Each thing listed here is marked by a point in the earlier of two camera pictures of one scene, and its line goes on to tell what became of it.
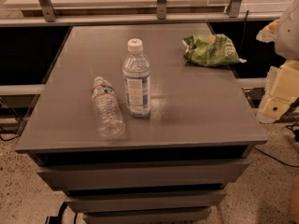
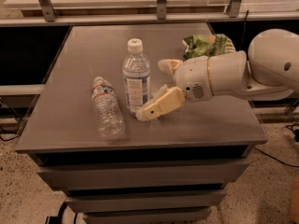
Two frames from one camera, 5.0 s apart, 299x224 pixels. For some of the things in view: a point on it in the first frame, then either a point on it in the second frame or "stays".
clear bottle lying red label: x=109 y=117 stays
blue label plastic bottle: x=136 y=74 stays
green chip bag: x=210 y=49 stays
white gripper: x=289 y=35 to x=192 y=78
